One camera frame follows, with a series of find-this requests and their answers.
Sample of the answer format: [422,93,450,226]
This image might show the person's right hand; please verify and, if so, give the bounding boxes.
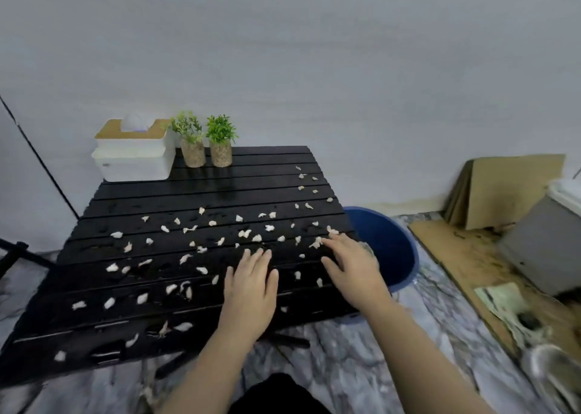
[320,232,393,312]

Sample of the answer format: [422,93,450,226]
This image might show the person's left hand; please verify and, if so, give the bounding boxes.
[217,247,280,342]

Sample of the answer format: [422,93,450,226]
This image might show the white paper scraps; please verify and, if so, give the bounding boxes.
[53,165,341,364]

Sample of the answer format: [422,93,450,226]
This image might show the white tissue box wooden lid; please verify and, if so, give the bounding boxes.
[91,118,177,183]

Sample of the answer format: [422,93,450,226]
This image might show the person's left forearm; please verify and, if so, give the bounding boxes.
[156,323,273,414]

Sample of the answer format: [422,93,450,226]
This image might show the person's right forearm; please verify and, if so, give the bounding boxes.
[363,298,496,414]

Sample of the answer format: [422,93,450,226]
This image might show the black slatted table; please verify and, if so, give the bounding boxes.
[0,145,364,387]

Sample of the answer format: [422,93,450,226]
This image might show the blue plastic bucket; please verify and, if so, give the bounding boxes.
[338,206,420,326]

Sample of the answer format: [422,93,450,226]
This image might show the flat stained cardboard sheet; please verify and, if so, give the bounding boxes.
[408,220,581,364]

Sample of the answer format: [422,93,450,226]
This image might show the dark green potted plant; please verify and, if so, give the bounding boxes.
[205,114,239,168]

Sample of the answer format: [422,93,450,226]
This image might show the green patterned cloth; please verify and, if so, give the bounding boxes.
[474,283,553,351]

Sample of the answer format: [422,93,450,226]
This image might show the pale green potted plant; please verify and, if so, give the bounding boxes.
[168,111,208,169]

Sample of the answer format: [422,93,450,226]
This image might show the upright brown cardboard sheets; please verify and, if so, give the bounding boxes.
[444,154,566,232]

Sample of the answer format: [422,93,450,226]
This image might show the grey bin white lid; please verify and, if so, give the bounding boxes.
[495,178,581,297]

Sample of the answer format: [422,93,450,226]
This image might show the white tissue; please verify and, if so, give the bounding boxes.
[120,112,147,133]

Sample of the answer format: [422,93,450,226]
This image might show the round black side table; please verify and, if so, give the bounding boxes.
[0,240,55,281]

